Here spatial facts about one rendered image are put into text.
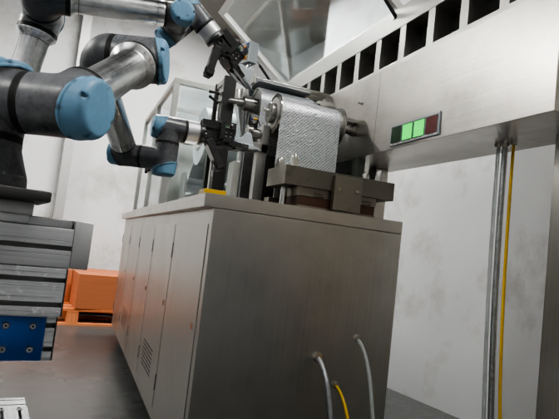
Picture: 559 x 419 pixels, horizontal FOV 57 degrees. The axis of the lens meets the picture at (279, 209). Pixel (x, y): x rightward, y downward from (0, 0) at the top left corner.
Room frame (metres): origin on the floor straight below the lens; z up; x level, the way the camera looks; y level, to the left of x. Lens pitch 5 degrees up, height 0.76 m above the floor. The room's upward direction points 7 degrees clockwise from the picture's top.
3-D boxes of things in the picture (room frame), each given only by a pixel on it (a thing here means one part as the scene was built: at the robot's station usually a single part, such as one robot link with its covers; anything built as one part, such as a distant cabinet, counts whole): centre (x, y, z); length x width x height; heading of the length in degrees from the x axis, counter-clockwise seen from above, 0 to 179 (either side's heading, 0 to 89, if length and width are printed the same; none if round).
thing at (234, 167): (2.55, 0.22, 1.19); 0.14 x 0.14 x 0.57
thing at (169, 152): (1.64, 0.40, 1.01); 0.11 x 0.08 x 0.11; 87
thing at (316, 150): (1.82, -0.08, 1.11); 0.23 x 0.01 x 0.18; 112
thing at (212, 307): (2.73, 0.35, 0.43); 2.52 x 0.64 x 0.86; 22
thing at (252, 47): (2.36, 0.23, 1.66); 0.07 x 0.07 x 0.10; 39
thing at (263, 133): (1.85, 0.11, 1.05); 0.06 x 0.05 x 0.31; 112
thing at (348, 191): (1.65, -0.21, 0.97); 0.10 x 0.03 x 0.11; 112
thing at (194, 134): (1.67, 0.31, 1.11); 0.08 x 0.05 x 0.08; 22
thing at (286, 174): (1.73, -0.16, 1.00); 0.40 x 0.16 x 0.06; 112
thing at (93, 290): (4.40, 1.67, 0.20); 1.08 x 0.74 x 0.40; 119
